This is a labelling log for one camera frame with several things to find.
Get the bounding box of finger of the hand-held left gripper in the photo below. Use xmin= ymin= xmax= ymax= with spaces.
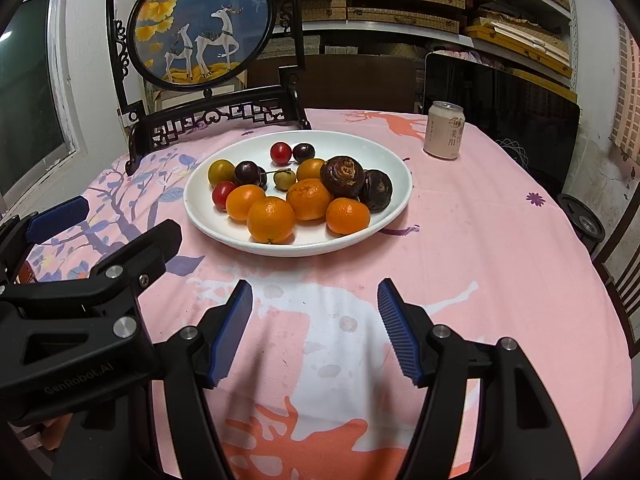
xmin=0 ymin=219 xmax=183 ymax=390
xmin=0 ymin=196 xmax=91 ymax=286

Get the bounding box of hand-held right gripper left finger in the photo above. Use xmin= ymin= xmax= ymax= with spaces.
xmin=50 ymin=280 xmax=254 ymax=480

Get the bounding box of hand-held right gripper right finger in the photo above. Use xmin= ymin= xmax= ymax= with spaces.
xmin=376 ymin=278 xmax=596 ymax=480

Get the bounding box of small orange mandarin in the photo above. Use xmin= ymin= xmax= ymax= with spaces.
xmin=286 ymin=178 xmax=334 ymax=222
xmin=326 ymin=197 xmax=372 ymax=235
xmin=247 ymin=196 xmax=296 ymax=245
xmin=296 ymin=158 xmax=327 ymax=183
xmin=225 ymin=184 xmax=267 ymax=222

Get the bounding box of yellow cherry tomato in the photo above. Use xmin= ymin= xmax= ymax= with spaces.
xmin=208 ymin=159 xmax=236 ymax=186

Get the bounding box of dark brown water chestnut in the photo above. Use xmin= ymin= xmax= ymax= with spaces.
xmin=357 ymin=169 xmax=394 ymax=213
xmin=320 ymin=156 xmax=365 ymax=198

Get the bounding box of white oval plate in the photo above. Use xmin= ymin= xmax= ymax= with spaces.
xmin=183 ymin=130 xmax=414 ymax=258

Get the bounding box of white framed window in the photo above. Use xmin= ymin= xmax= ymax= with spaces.
xmin=0 ymin=0 xmax=81 ymax=201

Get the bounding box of pale pink beverage can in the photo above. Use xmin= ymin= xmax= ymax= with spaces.
xmin=424 ymin=101 xmax=466 ymax=161

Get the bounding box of black round device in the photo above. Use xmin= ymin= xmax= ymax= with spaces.
xmin=556 ymin=193 xmax=606 ymax=256

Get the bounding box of dark wooden chair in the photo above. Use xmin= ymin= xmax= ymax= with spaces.
xmin=592 ymin=210 xmax=640 ymax=356

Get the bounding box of round deer screen black stand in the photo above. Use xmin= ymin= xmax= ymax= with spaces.
xmin=105 ymin=0 xmax=312 ymax=176

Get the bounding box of brown wooden board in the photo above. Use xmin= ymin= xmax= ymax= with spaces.
xmin=247 ymin=54 xmax=421 ymax=113

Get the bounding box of black monitor screen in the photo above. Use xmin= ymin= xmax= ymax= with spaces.
xmin=424 ymin=51 xmax=581 ymax=196

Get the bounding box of white wall shelf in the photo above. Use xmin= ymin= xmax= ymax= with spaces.
xmin=295 ymin=0 xmax=576 ymax=91

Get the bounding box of woven bamboo wall mat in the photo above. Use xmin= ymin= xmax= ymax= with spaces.
xmin=611 ymin=22 xmax=640 ymax=157

